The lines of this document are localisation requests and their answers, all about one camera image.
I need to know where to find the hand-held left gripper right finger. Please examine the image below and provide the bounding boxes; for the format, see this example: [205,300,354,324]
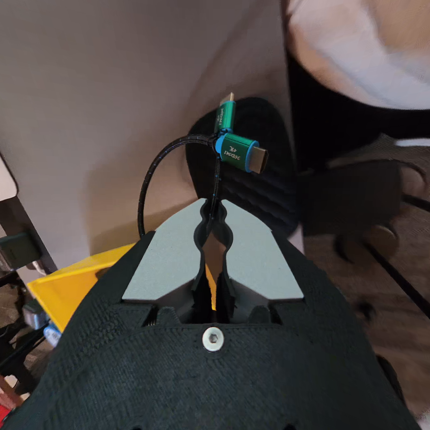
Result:
[216,200,305,321]

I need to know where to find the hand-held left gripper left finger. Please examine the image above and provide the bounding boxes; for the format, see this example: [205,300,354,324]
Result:
[122,198,213,321]

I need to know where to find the yellow plastic bin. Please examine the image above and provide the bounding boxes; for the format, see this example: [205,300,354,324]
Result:
[27,243,217,333]

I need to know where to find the green plug braided video cable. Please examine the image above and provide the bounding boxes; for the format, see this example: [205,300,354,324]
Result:
[137,92,269,240]

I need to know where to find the black desk clamp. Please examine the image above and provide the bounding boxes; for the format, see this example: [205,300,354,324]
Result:
[0,231,43,270]

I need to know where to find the black oval ribbed pad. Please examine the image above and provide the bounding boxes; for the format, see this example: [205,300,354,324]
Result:
[186,97,300,237]

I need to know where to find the black office chair base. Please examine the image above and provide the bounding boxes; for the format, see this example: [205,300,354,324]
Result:
[301,134,430,321]

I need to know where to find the blue tape roll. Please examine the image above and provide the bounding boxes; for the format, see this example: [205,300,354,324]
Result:
[43,322,62,347]

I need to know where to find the person's white shirt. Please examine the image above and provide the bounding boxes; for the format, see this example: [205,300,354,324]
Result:
[286,0,430,111]

